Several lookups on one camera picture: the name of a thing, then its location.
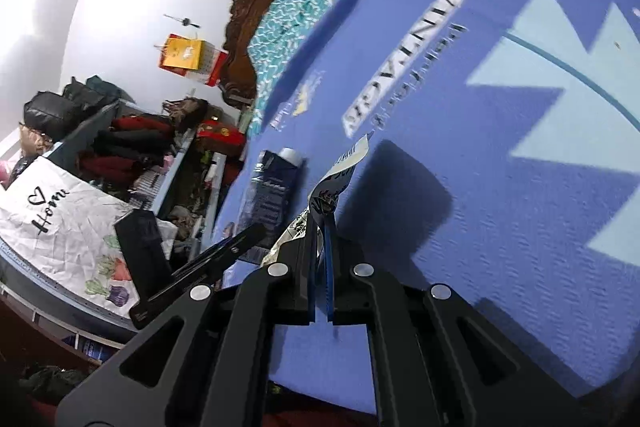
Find teal patterned quilt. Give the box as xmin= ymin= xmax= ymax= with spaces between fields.
xmin=247 ymin=0 xmax=416 ymax=132

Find carved wooden headboard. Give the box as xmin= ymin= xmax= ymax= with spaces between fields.
xmin=220 ymin=0 xmax=313 ymax=108

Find blue printed blanket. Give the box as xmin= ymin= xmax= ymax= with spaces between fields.
xmin=215 ymin=0 xmax=640 ymax=413

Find black white carton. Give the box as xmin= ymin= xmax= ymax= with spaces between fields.
xmin=272 ymin=132 xmax=375 ymax=258

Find red yellow wall calendar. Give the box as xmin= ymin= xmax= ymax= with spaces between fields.
xmin=159 ymin=34 xmax=228 ymax=88

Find brown handbag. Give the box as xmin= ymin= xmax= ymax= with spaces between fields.
xmin=162 ymin=98 xmax=208 ymax=130

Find dark green bag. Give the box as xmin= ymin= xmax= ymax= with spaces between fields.
xmin=62 ymin=76 xmax=123 ymax=108

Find grey metal shelf rack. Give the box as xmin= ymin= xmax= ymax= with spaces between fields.
xmin=0 ymin=99 xmax=236 ymax=348

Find hanging wall ornament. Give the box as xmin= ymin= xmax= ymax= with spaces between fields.
xmin=164 ymin=13 xmax=201 ymax=28

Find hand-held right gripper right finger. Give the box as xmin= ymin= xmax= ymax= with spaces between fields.
xmin=322 ymin=213 xmax=601 ymax=427

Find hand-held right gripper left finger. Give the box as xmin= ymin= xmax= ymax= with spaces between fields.
xmin=57 ymin=214 xmax=319 ymax=427

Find dark red hanging clothes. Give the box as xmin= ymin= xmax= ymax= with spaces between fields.
xmin=80 ymin=117 xmax=176 ymax=182

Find dark blue packet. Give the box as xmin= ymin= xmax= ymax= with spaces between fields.
xmin=235 ymin=148 xmax=304 ymax=258

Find white cactus-print cloth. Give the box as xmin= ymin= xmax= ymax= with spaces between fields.
xmin=0 ymin=157 xmax=176 ymax=308

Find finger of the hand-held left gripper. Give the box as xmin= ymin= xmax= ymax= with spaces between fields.
xmin=114 ymin=208 xmax=173 ymax=305
xmin=129 ymin=223 xmax=268 ymax=330

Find black bag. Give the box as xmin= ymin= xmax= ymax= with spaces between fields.
xmin=24 ymin=91 xmax=83 ymax=140

